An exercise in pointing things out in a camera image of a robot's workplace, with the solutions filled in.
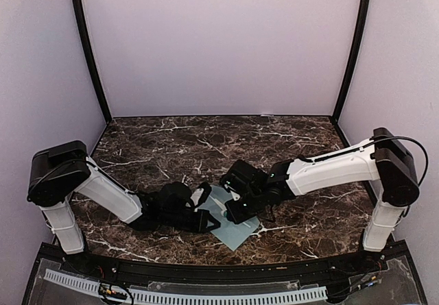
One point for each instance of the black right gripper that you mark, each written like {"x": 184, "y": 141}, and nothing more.
{"x": 236, "y": 216}

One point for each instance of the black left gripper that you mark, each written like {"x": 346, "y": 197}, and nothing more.
{"x": 200, "y": 225}

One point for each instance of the light blue paper envelope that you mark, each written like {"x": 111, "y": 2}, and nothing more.
{"x": 229, "y": 233}

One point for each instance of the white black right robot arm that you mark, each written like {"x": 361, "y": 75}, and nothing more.
{"x": 382, "y": 158}

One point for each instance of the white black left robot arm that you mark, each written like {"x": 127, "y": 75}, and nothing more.
{"x": 58, "y": 172}

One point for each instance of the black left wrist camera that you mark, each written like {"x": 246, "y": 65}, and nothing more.
{"x": 200, "y": 195}

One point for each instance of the black front table rail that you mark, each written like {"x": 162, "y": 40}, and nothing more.
{"x": 333, "y": 270}

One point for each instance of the white slotted cable duct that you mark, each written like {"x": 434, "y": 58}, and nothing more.
{"x": 162, "y": 293}

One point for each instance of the black left corner frame post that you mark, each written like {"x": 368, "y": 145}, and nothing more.
{"x": 85, "y": 40}

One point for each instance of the black corner frame post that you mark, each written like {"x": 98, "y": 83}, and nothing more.
{"x": 85, "y": 40}
{"x": 352, "y": 60}

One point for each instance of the black right corner frame post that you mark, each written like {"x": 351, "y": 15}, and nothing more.
{"x": 352, "y": 60}

